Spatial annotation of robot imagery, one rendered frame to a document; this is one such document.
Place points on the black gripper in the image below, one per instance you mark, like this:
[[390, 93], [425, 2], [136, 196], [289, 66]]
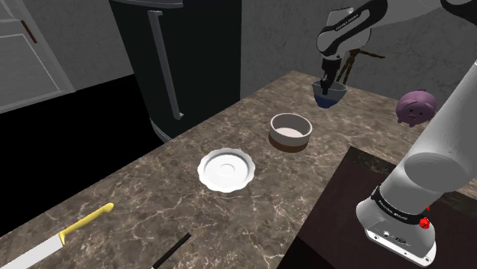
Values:
[[330, 69]]

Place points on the grey and blue bowl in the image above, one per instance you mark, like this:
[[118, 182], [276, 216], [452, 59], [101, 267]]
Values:
[[335, 97]]

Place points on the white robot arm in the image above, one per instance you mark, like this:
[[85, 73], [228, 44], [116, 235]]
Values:
[[439, 149]]

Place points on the wooden mannequin figure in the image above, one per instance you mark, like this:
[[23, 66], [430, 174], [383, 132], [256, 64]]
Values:
[[346, 70]]

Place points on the white bowl with brown base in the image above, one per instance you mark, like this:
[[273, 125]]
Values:
[[290, 138]]

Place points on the purple piggy bank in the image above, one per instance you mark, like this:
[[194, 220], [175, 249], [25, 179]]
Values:
[[415, 108]]

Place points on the black refrigerator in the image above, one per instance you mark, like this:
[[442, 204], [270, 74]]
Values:
[[201, 63]]

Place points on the dark robot stand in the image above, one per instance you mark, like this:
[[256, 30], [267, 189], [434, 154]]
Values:
[[331, 208]]

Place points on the white scalloped plate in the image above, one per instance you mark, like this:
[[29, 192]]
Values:
[[226, 170]]

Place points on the white panelled door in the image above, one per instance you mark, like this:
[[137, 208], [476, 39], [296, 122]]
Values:
[[26, 59]]

